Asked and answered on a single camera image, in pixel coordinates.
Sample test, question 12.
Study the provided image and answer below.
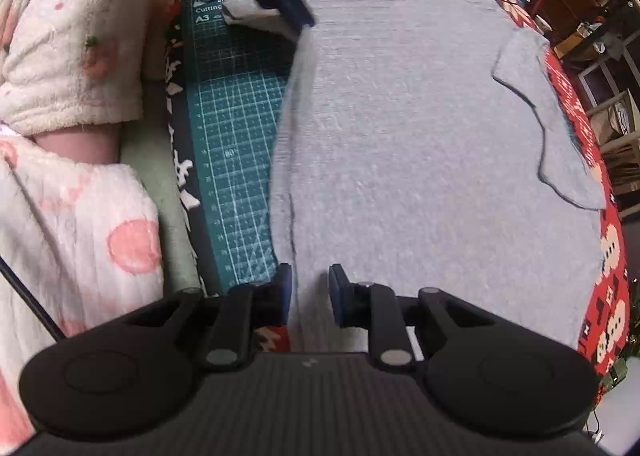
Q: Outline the brown paper bag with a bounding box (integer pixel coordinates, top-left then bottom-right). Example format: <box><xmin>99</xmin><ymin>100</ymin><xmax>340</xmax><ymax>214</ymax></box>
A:
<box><xmin>552</xmin><ymin>26</ymin><xmax>601</xmax><ymax>59</ymax></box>

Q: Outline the light green bed sheet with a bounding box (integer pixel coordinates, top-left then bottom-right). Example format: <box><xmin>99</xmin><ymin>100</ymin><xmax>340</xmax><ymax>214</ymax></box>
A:
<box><xmin>120</xmin><ymin>123</ymin><xmax>206</xmax><ymax>297</ymax></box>

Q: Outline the person's bare leg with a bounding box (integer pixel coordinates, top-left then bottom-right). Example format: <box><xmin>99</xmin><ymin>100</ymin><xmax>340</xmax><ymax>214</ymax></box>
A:
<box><xmin>34</xmin><ymin>128</ymin><xmax>122</xmax><ymax>167</ymax></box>

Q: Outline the green cutting mat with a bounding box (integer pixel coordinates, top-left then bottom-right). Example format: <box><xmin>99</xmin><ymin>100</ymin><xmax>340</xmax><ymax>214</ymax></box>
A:
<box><xmin>182</xmin><ymin>0</ymin><xmax>376</xmax><ymax>297</ymax></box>

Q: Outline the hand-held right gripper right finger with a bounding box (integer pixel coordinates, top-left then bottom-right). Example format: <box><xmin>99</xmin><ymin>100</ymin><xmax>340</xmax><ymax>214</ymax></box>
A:
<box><xmin>327</xmin><ymin>263</ymin><xmax>506</xmax><ymax>370</ymax></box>

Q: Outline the black cable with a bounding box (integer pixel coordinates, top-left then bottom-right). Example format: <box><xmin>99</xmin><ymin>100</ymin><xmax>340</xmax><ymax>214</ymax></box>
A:
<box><xmin>0</xmin><ymin>256</ymin><xmax>68</xmax><ymax>341</ymax></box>

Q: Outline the white bag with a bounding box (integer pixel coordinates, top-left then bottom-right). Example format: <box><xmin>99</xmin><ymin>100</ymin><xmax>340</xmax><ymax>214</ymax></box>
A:
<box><xmin>592</xmin><ymin>90</ymin><xmax>640</xmax><ymax>151</ymax></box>

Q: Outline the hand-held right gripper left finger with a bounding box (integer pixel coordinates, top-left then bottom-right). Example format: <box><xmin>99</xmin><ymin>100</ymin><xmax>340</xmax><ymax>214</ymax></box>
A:
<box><xmin>122</xmin><ymin>263</ymin><xmax>293</xmax><ymax>372</ymax></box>

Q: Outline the red patterned knit blanket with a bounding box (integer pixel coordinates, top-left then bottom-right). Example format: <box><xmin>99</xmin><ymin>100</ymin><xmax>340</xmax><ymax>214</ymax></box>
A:
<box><xmin>160</xmin><ymin>0</ymin><xmax>631</xmax><ymax>377</ymax></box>

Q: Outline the grey t-shirt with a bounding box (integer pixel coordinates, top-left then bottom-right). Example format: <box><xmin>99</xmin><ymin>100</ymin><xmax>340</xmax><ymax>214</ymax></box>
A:
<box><xmin>222</xmin><ymin>0</ymin><xmax>608</xmax><ymax>362</ymax></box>

